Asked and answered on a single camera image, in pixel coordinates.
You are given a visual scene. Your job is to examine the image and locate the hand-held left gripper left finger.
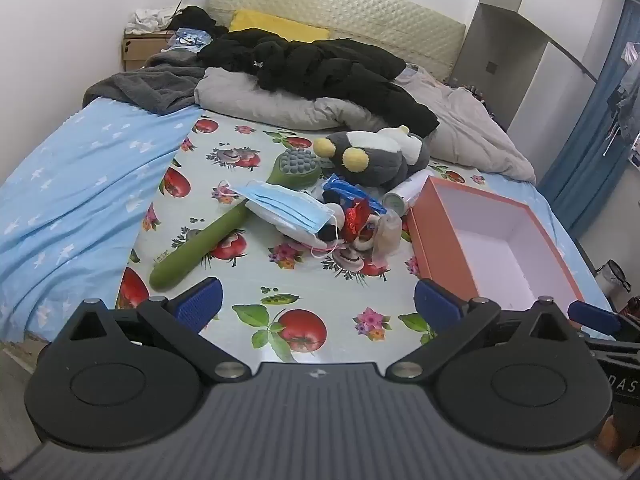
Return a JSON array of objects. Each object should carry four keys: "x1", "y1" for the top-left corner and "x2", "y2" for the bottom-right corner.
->
[{"x1": 66, "y1": 276, "x2": 253, "y2": 383}]

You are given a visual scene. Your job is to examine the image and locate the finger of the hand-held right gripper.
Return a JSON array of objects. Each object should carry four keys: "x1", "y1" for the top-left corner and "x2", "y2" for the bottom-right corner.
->
[{"x1": 567, "y1": 301, "x2": 640, "y2": 342}]

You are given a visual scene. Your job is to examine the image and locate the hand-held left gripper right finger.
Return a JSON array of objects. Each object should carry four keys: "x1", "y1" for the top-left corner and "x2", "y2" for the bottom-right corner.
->
[{"x1": 386, "y1": 279, "x2": 577, "y2": 381}]

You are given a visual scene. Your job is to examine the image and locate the clear pouch with beige filling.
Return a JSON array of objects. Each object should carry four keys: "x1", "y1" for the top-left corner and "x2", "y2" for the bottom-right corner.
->
[{"x1": 372, "y1": 210, "x2": 406, "y2": 266}]

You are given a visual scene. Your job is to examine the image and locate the orange cardboard box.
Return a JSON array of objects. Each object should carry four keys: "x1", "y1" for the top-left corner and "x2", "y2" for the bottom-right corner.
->
[{"x1": 404, "y1": 176, "x2": 586, "y2": 311}]

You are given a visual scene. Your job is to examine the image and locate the red foil wrapper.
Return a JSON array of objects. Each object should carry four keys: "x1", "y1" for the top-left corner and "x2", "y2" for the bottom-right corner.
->
[{"x1": 340, "y1": 197, "x2": 372, "y2": 246}]

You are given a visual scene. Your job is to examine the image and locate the blue face mask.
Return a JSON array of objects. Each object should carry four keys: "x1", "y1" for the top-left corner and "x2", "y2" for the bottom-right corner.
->
[{"x1": 212, "y1": 181, "x2": 341, "y2": 261}]

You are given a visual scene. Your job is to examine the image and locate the panda plush toy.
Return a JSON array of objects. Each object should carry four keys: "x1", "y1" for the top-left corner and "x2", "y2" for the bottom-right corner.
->
[{"x1": 315, "y1": 210, "x2": 347, "y2": 247}]

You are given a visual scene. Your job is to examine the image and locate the person's right hand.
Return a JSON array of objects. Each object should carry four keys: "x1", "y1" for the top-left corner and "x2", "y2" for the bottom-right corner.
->
[{"x1": 599, "y1": 416, "x2": 638, "y2": 472}]

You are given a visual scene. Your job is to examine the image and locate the small trash can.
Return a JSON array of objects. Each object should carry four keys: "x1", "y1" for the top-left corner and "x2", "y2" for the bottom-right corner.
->
[{"x1": 595, "y1": 259, "x2": 632, "y2": 298}]

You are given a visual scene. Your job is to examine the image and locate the green massage brush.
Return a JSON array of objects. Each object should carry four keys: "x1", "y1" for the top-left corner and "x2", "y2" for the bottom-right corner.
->
[{"x1": 149, "y1": 147, "x2": 321, "y2": 291}]

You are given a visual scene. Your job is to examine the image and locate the fruit print tablecloth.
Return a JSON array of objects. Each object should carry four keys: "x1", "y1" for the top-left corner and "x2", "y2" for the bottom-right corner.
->
[{"x1": 115, "y1": 110, "x2": 501, "y2": 366}]

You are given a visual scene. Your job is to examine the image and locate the white tube with silver cap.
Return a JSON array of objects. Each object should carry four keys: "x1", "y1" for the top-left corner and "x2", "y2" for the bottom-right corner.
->
[{"x1": 382, "y1": 169, "x2": 435, "y2": 211}]

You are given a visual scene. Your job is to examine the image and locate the blue snack packet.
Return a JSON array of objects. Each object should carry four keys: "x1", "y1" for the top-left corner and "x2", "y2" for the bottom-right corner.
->
[{"x1": 320, "y1": 175, "x2": 386, "y2": 216}]

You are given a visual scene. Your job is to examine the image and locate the grey plush toy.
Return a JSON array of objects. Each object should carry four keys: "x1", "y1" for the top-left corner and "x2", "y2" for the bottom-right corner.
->
[{"x1": 314, "y1": 126, "x2": 431, "y2": 188}]

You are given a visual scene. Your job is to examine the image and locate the blue curtain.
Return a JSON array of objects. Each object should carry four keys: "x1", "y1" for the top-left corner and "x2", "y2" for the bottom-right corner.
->
[{"x1": 537, "y1": 0, "x2": 640, "y2": 241}]

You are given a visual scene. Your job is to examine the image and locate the light grey duvet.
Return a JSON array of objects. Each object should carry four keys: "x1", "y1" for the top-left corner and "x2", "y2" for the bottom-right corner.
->
[{"x1": 194, "y1": 65, "x2": 537, "y2": 183}]

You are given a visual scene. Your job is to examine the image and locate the hanging clothes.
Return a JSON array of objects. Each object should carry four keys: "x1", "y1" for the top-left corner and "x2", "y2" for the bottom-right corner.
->
[{"x1": 607, "y1": 42, "x2": 640, "y2": 141}]

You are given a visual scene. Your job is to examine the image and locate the dark grey blanket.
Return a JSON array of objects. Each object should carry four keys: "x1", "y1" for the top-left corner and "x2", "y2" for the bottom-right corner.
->
[{"x1": 82, "y1": 52, "x2": 211, "y2": 116}]

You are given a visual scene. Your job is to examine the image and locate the brown cardboard box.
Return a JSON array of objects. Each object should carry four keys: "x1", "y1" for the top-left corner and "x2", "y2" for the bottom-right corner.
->
[{"x1": 122, "y1": 30, "x2": 176, "y2": 72}]

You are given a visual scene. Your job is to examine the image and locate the black jacket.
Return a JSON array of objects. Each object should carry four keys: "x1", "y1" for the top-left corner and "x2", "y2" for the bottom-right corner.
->
[{"x1": 197, "y1": 27, "x2": 441, "y2": 137}]

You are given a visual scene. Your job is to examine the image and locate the blue plastic packet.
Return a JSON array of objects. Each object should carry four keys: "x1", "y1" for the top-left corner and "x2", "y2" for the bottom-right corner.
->
[{"x1": 167, "y1": 26, "x2": 213, "y2": 51}]

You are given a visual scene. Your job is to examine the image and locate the black crumpled clothing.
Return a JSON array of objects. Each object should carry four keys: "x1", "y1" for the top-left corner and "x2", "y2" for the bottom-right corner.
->
[{"x1": 170, "y1": 6, "x2": 217, "y2": 33}]

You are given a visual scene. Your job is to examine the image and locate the yellow pillow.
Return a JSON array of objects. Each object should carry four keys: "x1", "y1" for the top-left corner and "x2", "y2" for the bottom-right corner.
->
[{"x1": 229, "y1": 9, "x2": 332, "y2": 41}]

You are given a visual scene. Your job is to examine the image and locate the white crumpled clothing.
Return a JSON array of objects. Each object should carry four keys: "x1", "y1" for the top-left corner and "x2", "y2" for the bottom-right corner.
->
[{"x1": 125, "y1": 6, "x2": 176, "y2": 36}]

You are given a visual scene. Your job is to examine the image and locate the beige quilted headboard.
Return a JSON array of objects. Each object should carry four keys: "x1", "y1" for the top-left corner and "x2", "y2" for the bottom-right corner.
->
[{"x1": 207, "y1": 0, "x2": 467, "y2": 81}]

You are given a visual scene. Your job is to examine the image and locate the grey wall cabinet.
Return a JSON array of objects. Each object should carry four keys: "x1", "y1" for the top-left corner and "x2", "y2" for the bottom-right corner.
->
[{"x1": 452, "y1": 0, "x2": 628, "y2": 131}]

